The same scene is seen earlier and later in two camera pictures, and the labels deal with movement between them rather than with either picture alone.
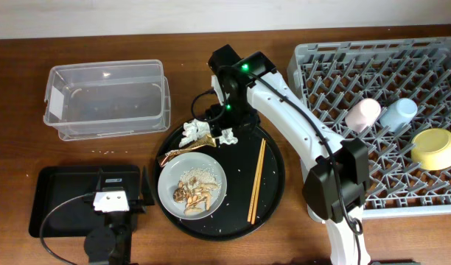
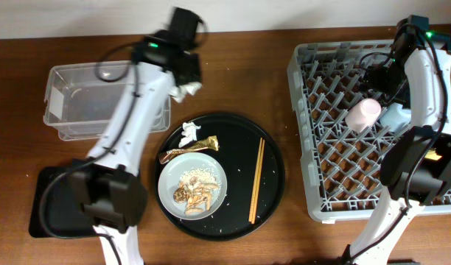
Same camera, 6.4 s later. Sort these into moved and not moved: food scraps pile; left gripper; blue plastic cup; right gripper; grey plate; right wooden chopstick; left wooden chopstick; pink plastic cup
Moved: right gripper; left gripper
Not moved: grey plate; blue plastic cup; right wooden chopstick; left wooden chopstick; pink plastic cup; food scraps pile
